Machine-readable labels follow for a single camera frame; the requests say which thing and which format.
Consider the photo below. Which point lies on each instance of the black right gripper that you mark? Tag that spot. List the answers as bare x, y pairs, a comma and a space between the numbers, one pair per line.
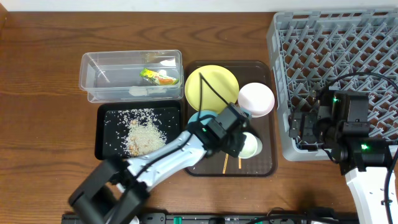
298, 127

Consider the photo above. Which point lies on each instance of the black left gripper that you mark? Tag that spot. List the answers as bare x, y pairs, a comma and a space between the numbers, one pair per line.
236, 144

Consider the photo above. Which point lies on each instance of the light blue bowl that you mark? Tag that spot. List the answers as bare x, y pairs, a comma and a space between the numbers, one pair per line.
199, 116

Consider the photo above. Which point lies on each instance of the white cup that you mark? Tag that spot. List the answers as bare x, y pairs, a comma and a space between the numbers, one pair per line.
252, 146

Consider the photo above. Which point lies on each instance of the pink bowl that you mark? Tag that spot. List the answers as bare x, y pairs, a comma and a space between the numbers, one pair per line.
257, 98

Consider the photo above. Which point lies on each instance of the yellow plate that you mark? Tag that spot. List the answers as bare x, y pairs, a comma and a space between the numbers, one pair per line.
221, 80

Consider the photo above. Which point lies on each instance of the green snack wrapper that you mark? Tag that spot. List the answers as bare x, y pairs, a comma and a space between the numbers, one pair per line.
158, 78

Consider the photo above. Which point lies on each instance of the rice food waste pile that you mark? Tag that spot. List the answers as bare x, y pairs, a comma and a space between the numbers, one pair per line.
137, 132

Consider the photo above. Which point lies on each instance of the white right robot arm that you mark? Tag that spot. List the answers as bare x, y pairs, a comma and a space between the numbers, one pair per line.
367, 165

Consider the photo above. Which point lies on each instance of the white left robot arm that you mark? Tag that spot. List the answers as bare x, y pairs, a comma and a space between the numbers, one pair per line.
117, 189

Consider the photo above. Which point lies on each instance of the grey dishwasher rack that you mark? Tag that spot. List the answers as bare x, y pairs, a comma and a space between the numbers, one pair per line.
355, 50

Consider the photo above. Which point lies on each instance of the black waste tray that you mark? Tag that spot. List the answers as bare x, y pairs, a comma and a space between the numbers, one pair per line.
128, 106

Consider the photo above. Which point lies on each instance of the brown serving tray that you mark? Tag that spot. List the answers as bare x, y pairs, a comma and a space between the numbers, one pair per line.
265, 163

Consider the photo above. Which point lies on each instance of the clear plastic bin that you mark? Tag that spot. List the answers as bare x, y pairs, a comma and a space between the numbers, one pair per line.
114, 76

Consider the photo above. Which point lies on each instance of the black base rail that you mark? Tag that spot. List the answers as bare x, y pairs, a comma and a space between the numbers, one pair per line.
165, 218

